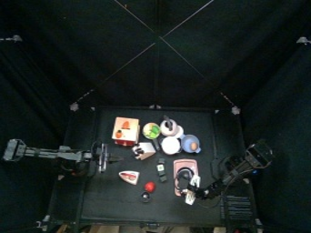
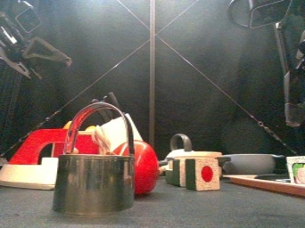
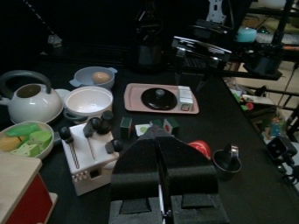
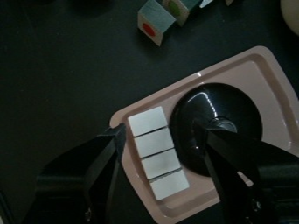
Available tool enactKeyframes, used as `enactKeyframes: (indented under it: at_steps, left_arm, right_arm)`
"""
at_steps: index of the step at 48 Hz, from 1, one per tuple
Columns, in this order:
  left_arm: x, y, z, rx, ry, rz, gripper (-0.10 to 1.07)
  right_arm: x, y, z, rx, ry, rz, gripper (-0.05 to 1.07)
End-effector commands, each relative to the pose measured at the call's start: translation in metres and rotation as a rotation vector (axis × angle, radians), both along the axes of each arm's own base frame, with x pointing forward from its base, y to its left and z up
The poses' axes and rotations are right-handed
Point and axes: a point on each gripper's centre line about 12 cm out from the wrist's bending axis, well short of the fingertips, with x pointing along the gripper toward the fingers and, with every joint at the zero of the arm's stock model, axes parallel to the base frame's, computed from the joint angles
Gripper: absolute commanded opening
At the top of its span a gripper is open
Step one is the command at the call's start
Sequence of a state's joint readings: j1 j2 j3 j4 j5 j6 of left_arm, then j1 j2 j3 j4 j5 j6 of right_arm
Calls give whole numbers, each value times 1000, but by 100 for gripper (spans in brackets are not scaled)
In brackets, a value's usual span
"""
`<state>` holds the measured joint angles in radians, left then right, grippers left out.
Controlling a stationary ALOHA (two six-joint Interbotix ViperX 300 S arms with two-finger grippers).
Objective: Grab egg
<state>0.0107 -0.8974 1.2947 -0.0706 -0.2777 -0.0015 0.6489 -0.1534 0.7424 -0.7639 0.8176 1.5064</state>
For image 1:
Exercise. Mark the white red wedge toy slice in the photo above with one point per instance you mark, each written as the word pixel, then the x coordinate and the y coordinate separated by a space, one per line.
pixel 130 177

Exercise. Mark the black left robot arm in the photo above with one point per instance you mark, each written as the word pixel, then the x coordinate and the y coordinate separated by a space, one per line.
pixel 44 152

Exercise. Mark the small black cup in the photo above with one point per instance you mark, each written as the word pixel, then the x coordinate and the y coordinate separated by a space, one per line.
pixel 146 197

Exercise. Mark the dark green domino block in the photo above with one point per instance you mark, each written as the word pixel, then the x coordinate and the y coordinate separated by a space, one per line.
pixel 162 161
pixel 162 174

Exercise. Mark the pink tray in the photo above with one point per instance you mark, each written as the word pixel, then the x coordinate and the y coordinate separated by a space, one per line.
pixel 180 164

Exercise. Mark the yellow toy vegetable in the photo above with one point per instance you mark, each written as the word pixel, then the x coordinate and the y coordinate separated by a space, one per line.
pixel 147 131

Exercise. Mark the white knife block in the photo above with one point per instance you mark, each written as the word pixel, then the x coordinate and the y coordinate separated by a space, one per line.
pixel 146 151

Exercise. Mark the white text label sticker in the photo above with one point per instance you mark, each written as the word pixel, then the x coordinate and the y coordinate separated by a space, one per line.
pixel 239 206

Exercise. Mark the cream pan with vegetables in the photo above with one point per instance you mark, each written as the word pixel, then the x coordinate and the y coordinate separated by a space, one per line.
pixel 148 133

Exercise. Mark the bright green toy vegetable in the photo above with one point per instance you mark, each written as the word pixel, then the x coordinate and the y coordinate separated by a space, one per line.
pixel 155 129

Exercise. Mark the grey frame clamp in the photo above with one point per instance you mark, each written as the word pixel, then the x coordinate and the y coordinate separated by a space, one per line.
pixel 16 38
pixel 303 40
pixel 235 110
pixel 74 106

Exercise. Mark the black round lid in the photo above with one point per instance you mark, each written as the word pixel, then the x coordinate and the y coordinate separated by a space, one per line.
pixel 184 175

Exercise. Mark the white bowl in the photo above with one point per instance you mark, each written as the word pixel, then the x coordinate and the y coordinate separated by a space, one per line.
pixel 171 145

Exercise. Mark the brown toy egg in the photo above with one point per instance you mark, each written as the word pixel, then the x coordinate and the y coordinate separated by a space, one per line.
pixel 194 146

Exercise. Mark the red toy pepper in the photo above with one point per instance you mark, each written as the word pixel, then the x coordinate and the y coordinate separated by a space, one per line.
pixel 150 187

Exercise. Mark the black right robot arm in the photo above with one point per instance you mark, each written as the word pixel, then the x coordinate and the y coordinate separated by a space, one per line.
pixel 243 165

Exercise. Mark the wooden shape sorter box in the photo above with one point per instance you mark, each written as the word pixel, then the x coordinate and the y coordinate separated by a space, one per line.
pixel 126 131

